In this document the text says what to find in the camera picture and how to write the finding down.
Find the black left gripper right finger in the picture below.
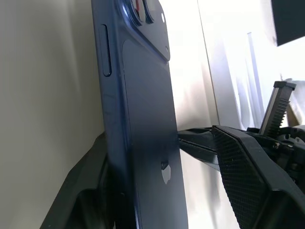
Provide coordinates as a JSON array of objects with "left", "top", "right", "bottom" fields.
[{"left": 211, "top": 125, "right": 305, "bottom": 229}]

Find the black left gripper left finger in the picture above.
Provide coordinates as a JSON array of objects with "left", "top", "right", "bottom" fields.
[{"left": 39, "top": 132, "right": 138, "bottom": 229}]

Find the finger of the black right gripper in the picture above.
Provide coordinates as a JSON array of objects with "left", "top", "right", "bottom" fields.
[
  {"left": 179, "top": 141, "right": 220, "bottom": 171},
  {"left": 177, "top": 127, "right": 216, "bottom": 150}
]

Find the black rectangular object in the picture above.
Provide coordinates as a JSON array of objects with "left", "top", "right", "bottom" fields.
[{"left": 271, "top": 0, "right": 305, "bottom": 46}]

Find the dark blue smartphone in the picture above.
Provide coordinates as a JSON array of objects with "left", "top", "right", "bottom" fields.
[{"left": 91, "top": 0, "right": 189, "bottom": 229}]

